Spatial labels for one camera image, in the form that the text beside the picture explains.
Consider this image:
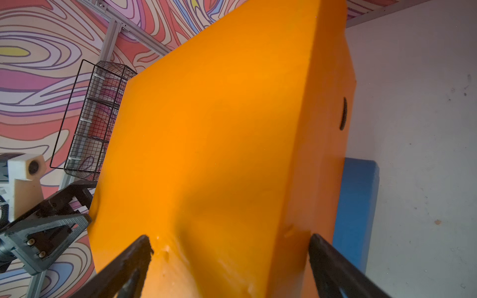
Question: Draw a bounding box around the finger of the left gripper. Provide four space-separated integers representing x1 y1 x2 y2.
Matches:
36 180 97 216
1 214 91 276

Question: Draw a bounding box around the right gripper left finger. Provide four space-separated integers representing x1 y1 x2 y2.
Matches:
72 235 154 298

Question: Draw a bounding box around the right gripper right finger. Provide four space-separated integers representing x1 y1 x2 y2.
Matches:
308 233 390 298

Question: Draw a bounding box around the blue shoebox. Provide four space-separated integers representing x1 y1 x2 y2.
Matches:
332 158 380 273

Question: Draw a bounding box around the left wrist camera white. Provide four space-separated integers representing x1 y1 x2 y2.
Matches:
1 152 46 222

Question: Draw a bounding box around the orange shoebox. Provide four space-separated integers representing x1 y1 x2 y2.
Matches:
88 1 356 298

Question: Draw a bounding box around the black wire basket left wall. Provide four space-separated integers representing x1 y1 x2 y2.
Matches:
49 59 137 181

